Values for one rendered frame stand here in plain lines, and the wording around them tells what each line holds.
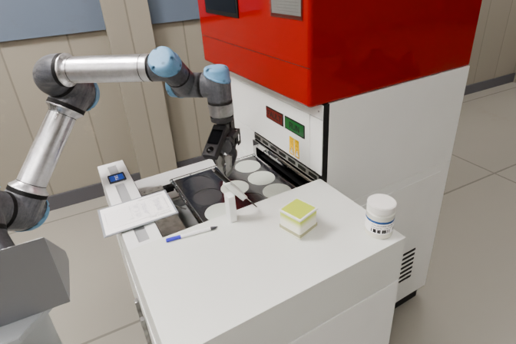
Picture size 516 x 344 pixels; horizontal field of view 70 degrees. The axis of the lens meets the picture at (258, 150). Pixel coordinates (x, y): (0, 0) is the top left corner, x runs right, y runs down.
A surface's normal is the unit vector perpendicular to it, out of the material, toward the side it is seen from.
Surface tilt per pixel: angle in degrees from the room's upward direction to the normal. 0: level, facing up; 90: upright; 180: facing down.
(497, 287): 0
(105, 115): 90
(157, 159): 90
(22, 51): 90
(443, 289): 0
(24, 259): 90
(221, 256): 0
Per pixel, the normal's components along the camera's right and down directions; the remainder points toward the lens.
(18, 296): 0.44, 0.38
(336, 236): -0.06, -0.89
